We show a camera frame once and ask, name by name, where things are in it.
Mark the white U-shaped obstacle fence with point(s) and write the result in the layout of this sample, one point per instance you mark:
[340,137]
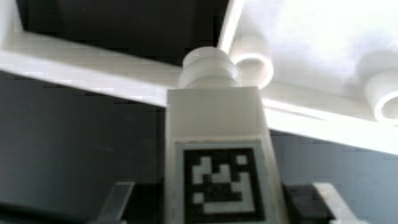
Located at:
[124,76]

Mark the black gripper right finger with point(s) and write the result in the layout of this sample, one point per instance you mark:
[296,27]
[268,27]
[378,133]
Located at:
[317,206]

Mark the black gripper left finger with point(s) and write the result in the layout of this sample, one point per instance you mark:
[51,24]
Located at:
[132,206]

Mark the white square tabletop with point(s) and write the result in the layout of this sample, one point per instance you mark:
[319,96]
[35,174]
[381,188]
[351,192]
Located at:
[321,44]

